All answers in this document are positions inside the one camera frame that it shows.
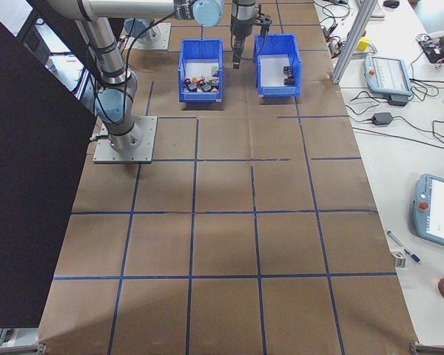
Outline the aluminium frame rail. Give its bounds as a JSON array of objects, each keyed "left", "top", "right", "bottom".
[{"left": 0, "top": 327, "right": 47, "bottom": 355}]

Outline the black frame cover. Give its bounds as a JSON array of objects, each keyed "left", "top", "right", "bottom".
[{"left": 0, "top": 0, "right": 114, "bottom": 329}]

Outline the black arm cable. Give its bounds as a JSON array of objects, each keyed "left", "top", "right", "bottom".
[{"left": 124, "top": 10, "right": 179, "bottom": 81}]

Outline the black looped cable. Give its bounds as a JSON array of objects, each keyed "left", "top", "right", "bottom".
[{"left": 345, "top": 89, "right": 382, "bottom": 124}]

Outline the black power cable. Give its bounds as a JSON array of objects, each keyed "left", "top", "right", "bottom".
[{"left": 391, "top": 115, "right": 444, "bottom": 151}]

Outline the aluminium profile post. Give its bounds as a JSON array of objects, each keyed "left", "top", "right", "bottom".
[{"left": 331, "top": 0, "right": 378, "bottom": 84}]

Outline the blue plastic storage bin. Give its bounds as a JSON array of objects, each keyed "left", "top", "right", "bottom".
[
  {"left": 253, "top": 33, "right": 303, "bottom": 99},
  {"left": 178, "top": 38, "right": 226, "bottom": 104}
]

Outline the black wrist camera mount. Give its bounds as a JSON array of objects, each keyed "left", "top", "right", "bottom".
[{"left": 254, "top": 10, "right": 273, "bottom": 38}]

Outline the blue white marker pen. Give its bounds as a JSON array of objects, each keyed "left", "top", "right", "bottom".
[{"left": 386, "top": 230, "right": 422, "bottom": 264}]

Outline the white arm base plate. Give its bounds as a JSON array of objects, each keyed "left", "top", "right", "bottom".
[
  {"left": 132, "top": 22, "right": 172, "bottom": 51},
  {"left": 92, "top": 115, "right": 159, "bottom": 165}
]

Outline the black power adapter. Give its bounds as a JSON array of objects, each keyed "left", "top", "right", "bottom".
[{"left": 371, "top": 112, "right": 394, "bottom": 126}]

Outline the grey blue teach pendant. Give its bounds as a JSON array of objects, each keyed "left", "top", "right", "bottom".
[
  {"left": 410, "top": 173, "right": 444, "bottom": 252},
  {"left": 363, "top": 54, "right": 414, "bottom": 98}
]

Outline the dark electronics board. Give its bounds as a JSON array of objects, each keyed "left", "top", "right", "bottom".
[{"left": 416, "top": 25, "right": 444, "bottom": 75}]

